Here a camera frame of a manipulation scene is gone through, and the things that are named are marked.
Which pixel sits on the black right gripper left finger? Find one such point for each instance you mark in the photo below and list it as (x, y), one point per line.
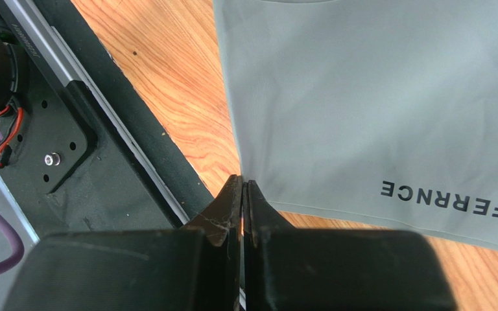
(194, 267)

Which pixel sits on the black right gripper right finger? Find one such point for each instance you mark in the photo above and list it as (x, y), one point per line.
(287, 268)

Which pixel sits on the grey underwear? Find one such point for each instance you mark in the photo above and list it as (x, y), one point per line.
(379, 112)

